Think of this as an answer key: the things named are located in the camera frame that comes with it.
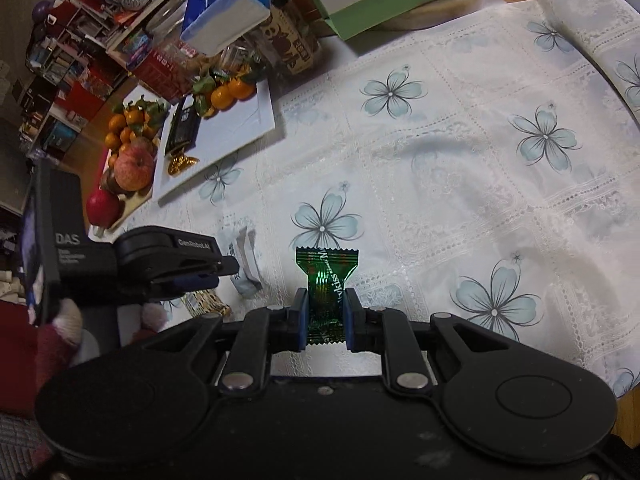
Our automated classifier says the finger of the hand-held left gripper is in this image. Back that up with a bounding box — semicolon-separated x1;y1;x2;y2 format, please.
149;274;220;299
165;255;240;282

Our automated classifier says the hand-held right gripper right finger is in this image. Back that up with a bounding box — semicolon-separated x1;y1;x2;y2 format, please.
345;287;512;394

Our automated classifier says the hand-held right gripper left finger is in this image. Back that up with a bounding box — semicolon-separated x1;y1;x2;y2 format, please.
142;287;309;394

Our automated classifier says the white snack packet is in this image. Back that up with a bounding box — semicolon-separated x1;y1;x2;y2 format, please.
219;227;264;297

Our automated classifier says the tan patterned snack packet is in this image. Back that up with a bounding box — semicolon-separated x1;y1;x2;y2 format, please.
182;290;232;319

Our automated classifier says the green foil candy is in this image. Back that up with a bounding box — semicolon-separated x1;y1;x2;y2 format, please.
294;246;361;347

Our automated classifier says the red apple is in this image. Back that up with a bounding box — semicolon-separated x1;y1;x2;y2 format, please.
86;190;121;227

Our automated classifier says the beige fruit tray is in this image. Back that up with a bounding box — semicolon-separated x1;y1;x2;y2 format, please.
90;145;162;234

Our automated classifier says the gold foil chocolate ingot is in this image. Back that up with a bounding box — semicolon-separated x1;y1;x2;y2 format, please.
167;154;200;176

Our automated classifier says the pink yellow apple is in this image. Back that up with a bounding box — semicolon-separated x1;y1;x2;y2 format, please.
115;139;156;192

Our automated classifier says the white rectangular plate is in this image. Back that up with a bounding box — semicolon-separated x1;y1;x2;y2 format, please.
151;80;277;206

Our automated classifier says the black snack packet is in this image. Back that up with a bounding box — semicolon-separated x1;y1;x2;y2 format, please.
165;95;202;157

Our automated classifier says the pile of tangerines with leaves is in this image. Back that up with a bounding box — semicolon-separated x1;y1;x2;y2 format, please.
106;97;169;152

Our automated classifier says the leafy tangerine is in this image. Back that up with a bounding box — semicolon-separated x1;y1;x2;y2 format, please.
192;74;237;119
226;72;257;102

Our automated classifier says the white floral lace tablecloth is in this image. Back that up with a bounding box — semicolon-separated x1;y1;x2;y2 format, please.
115;0;640;403

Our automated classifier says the cluttered shelf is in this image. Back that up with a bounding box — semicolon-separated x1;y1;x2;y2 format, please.
19;0;137;162

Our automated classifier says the printed snack jar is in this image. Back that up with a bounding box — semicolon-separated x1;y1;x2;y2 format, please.
250;0;321;79

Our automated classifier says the blue tissue pack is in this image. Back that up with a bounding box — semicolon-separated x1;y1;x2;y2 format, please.
180;0;274;57

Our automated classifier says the green desk calendar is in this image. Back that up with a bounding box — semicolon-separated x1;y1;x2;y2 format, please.
290;0;489;41

